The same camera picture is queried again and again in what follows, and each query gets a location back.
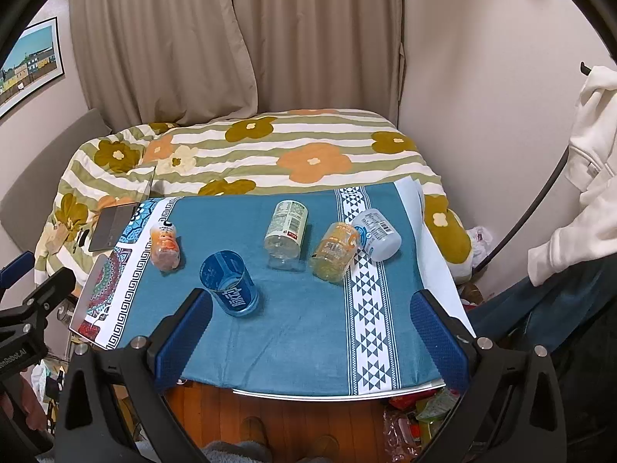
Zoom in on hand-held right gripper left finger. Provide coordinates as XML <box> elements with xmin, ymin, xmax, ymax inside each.
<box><xmin>54</xmin><ymin>287</ymin><xmax>213</xmax><ymax>463</ymax></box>

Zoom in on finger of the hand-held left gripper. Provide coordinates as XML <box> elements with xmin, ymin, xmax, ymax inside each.
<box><xmin>0</xmin><ymin>267</ymin><xmax>78</xmax><ymax>331</ymax></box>
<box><xmin>0</xmin><ymin>250</ymin><xmax>35</xmax><ymax>291</ymax></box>

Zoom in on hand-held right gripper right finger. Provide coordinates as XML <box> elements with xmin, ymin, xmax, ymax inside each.
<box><xmin>409</xmin><ymin>289</ymin><xmax>568</xmax><ymax>463</ymax></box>

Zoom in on blue transparent cup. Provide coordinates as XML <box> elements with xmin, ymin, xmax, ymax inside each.
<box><xmin>199</xmin><ymin>250</ymin><xmax>260</xmax><ymax>318</ymax></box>

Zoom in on person's left hand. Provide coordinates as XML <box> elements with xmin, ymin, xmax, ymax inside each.
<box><xmin>0</xmin><ymin>371</ymin><xmax>46</xmax><ymax>432</ymax></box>

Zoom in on pile of snack packets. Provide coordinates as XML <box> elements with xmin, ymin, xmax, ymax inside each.
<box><xmin>383</xmin><ymin>388</ymin><xmax>464</xmax><ymax>463</ymax></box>

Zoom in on grey laptop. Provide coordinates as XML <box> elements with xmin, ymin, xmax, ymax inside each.
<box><xmin>88</xmin><ymin>168</ymin><xmax>156</xmax><ymax>252</ymax></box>

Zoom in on small orange label bottle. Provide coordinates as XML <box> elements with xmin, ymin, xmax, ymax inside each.
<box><xmin>149</xmin><ymin>223</ymin><xmax>182</xmax><ymax>270</ymax></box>

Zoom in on blue jeans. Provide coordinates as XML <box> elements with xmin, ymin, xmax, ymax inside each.
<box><xmin>467</xmin><ymin>270</ymin><xmax>617</xmax><ymax>350</ymax></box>

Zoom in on white plastic bag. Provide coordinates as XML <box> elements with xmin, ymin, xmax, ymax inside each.
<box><xmin>465</xmin><ymin>226</ymin><xmax>495</xmax><ymax>257</ymax></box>

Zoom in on grey padded headboard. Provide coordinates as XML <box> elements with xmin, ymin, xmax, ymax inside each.
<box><xmin>0</xmin><ymin>108</ymin><xmax>113</xmax><ymax>252</ymax></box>

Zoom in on brown slipper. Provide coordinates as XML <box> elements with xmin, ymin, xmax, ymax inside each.
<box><xmin>308</xmin><ymin>435</ymin><xmax>341</xmax><ymax>462</ymax></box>
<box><xmin>240</xmin><ymin>416</ymin><xmax>270</xmax><ymax>447</ymax></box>

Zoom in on blue patterned tablecloth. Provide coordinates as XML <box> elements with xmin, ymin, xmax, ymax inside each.
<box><xmin>70</xmin><ymin>184</ymin><xmax>478</xmax><ymax>396</ymax></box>

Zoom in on grey fleece clothing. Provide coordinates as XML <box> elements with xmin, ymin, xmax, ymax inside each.
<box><xmin>200</xmin><ymin>440</ymin><xmax>273</xmax><ymax>463</ymax></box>

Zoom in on white plastic bottle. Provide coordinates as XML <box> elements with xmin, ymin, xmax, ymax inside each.
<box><xmin>351</xmin><ymin>208</ymin><xmax>402</xmax><ymax>261</ymax></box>

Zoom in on clear orange label bottle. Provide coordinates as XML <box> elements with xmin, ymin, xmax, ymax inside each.
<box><xmin>309</xmin><ymin>222</ymin><xmax>361</xmax><ymax>283</ymax></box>

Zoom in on clear green label bottle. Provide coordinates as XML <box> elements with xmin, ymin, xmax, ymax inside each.
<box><xmin>263</xmin><ymin>199</ymin><xmax>309</xmax><ymax>271</ymax></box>

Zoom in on black curved pole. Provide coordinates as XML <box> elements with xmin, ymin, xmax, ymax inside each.
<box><xmin>470</xmin><ymin>147</ymin><xmax>572</xmax><ymax>273</ymax></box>

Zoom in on white hoodie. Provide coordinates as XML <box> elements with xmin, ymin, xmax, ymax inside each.
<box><xmin>527</xmin><ymin>65</ymin><xmax>617</xmax><ymax>288</ymax></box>

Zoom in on floral striped blanket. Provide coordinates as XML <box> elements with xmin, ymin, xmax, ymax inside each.
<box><xmin>36</xmin><ymin>108</ymin><xmax>474</xmax><ymax>285</ymax></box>

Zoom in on beige curtain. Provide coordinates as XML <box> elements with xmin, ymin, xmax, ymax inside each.
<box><xmin>222</xmin><ymin>0</ymin><xmax>406</xmax><ymax>130</ymax></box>
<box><xmin>69</xmin><ymin>0</ymin><xmax>259</xmax><ymax>127</ymax></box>

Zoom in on framed wall poster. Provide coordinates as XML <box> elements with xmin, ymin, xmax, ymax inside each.
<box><xmin>0</xmin><ymin>16</ymin><xmax>66</xmax><ymax>119</ymax></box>

